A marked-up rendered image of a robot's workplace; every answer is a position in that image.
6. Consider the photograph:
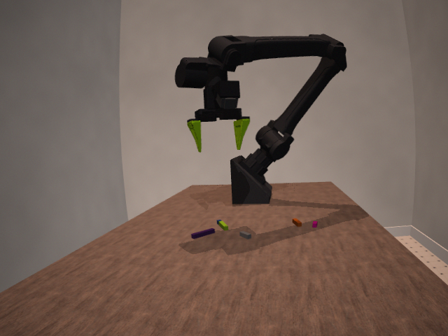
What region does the orange rod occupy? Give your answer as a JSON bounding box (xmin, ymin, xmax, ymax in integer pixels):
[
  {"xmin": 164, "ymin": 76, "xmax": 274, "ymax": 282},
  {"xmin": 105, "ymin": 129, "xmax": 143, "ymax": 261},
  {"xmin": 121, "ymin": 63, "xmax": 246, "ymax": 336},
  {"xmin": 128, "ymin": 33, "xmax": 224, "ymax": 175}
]
[{"xmin": 293, "ymin": 218, "xmax": 302, "ymax": 227}]

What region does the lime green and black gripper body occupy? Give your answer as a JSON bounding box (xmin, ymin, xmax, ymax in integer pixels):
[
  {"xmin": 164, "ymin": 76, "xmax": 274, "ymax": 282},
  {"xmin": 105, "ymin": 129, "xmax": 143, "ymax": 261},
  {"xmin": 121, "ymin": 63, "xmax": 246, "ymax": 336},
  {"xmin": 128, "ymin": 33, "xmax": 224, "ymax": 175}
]
[{"xmin": 195, "ymin": 108, "xmax": 250, "ymax": 122}]

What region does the purple rod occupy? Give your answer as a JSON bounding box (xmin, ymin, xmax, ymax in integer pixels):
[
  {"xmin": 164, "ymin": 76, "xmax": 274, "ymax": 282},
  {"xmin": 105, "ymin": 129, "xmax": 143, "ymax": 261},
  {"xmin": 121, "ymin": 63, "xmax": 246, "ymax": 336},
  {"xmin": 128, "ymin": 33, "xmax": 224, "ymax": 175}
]
[{"xmin": 191, "ymin": 228, "xmax": 215, "ymax": 239}]

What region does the lime green rectangular bar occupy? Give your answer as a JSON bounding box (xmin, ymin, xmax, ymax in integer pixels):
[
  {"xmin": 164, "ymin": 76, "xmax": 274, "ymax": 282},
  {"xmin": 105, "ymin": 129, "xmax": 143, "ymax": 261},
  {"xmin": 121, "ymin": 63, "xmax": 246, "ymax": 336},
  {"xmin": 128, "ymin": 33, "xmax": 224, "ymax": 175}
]
[{"xmin": 218, "ymin": 221, "xmax": 228, "ymax": 230}]

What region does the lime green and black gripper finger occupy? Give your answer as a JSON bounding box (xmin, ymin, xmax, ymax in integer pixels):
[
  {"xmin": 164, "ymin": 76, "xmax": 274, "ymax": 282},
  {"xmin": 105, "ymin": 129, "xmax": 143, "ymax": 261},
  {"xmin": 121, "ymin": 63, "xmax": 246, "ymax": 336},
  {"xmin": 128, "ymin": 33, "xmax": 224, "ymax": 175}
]
[
  {"xmin": 187, "ymin": 120, "xmax": 202, "ymax": 153},
  {"xmin": 234, "ymin": 119, "xmax": 250, "ymax": 150}
]

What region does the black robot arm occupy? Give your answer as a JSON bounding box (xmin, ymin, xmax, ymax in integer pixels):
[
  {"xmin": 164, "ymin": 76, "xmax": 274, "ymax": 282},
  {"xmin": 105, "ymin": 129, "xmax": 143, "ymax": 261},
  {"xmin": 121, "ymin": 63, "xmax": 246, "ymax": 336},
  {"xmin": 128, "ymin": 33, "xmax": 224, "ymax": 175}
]
[{"xmin": 175, "ymin": 34, "xmax": 347, "ymax": 185}]

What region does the grey rectangular bar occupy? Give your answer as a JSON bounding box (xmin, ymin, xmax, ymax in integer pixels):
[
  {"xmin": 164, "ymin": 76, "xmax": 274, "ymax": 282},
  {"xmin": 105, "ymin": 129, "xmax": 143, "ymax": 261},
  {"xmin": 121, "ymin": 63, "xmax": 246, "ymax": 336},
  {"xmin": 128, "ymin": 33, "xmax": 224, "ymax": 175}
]
[{"xmin": 239, "ymin": 231, "xmax": 251, "ymax": 239}]

